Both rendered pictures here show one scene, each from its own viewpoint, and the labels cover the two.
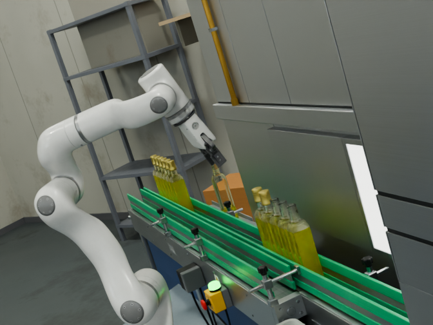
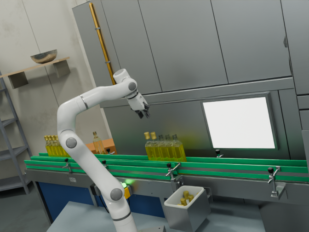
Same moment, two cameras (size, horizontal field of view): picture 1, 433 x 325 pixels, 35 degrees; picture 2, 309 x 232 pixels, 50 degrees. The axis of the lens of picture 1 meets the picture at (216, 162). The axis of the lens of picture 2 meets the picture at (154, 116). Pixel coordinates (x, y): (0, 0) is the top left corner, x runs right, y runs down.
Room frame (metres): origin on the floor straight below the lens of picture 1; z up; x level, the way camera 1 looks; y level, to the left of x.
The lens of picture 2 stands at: (0.18, 0.98, 1.97)
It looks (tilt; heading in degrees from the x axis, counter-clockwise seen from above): 14 degrees down; 329
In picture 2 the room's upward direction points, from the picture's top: 15 degrees counter-clockwise
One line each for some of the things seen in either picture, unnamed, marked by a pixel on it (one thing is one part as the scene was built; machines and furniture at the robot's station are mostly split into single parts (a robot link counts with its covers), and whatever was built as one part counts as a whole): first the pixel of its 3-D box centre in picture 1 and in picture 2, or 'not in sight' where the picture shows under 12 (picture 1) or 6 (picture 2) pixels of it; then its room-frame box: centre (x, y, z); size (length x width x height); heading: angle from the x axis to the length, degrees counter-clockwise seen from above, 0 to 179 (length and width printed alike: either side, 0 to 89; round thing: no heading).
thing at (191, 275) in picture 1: (191, 278); (98, 188); (2.51, 0.23, 0.96); 0.08 x 0.08 x 0.08; 18
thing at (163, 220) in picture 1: (159, 224); (66, 167); (2.85, 0.32, 1.11); 0.07 x 0.04 x 0.13; 108
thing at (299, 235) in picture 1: (305, 252); (180, 156); (1.91, -0.17, 1.16); 0.06 x 0.06 x 0.21; 19
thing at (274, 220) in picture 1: (287, 244); (166, 155); (2.03, -0.14, 1.16); 0.06 x 0.06 x 0.21; 19
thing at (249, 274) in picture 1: (180, 231); (82, 168); (2.72, 0.23, 1.10); 1.75 x 0.01 x 0.08; 18
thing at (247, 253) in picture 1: (196, 224); (89, 163); (2.74, 0.16, 1.10); 1.75 x 0.01 x 0.08; 18
